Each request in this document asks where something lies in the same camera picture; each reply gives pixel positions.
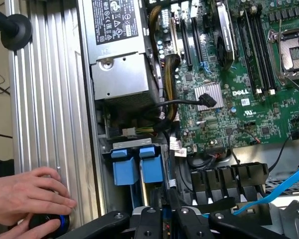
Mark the empty blue disk carrier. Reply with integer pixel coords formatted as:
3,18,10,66
110,148,140,207

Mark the metal disk bay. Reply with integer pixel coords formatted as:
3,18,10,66
102,138,174,209

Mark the person's right hand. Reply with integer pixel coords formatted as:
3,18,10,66
0,218,62,239

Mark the person's left hand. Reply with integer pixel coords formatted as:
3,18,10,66
0,166,77,227

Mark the black plastic fan shroud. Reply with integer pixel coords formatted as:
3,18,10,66
189,161,270,207

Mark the open PC case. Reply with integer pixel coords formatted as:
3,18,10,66
76,0,299,239

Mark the white power plug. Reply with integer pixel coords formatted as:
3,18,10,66
122,127,137,137

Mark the silver chipset heat sink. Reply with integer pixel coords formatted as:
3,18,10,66
194,82,224,112

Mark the green motherboard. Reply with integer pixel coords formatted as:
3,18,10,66
144,0,299,155

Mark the silver power supply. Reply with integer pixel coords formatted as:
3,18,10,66
82,0,160,105

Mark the long black expansion slot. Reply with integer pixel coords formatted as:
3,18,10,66
179,17,194,68
190,16,204,64

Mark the black RAM slot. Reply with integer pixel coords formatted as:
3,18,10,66
249,6,277,97

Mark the black graphics card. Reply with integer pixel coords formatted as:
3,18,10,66
213,2,237,72

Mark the beige expansion slot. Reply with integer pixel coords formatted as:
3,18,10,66
168,16,181,54

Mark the metal locking lever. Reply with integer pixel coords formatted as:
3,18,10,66
278,19,284,79

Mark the CPU socket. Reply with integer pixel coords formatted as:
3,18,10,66
268,27,299,80

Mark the blue SATA wire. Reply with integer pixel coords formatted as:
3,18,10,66
233,166,299,216

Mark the thick black wire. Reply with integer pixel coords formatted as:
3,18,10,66
268,131,299,173

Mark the black wire with plug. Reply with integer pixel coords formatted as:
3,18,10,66
149,93,217,110

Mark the braided yellow black cable bundle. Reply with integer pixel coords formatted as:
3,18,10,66
148,4,181,125

